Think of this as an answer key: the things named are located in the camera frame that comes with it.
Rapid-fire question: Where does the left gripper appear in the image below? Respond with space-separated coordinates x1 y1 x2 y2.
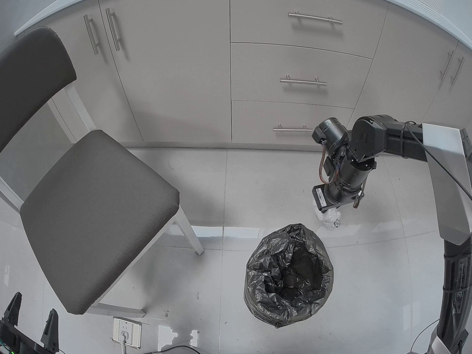
0 292 59 354

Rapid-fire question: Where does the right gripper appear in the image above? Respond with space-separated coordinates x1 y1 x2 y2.
313 158 377 214

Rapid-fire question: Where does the white plastic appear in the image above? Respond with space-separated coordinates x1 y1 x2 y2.
311 198 341 231

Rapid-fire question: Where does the black plastic bag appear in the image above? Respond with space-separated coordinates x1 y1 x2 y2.
243 223 334 329

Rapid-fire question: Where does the grey padded chair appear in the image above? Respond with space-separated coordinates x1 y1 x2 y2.
0 26 205 318

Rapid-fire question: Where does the beige cabinet with drawers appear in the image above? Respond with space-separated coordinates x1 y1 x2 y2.
14 0 472 158

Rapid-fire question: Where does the black cable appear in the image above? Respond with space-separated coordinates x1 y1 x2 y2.
412 319 440 354
142 345 201 354
403 121 472 200

